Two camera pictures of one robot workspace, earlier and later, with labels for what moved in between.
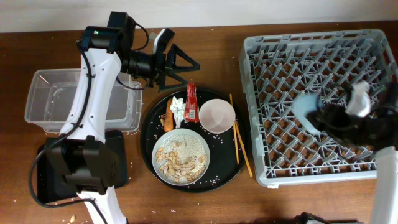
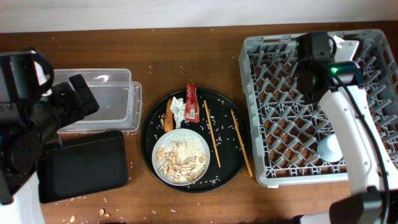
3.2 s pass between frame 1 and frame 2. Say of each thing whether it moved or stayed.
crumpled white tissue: stayed
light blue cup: moved
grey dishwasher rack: stayed
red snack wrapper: stayed
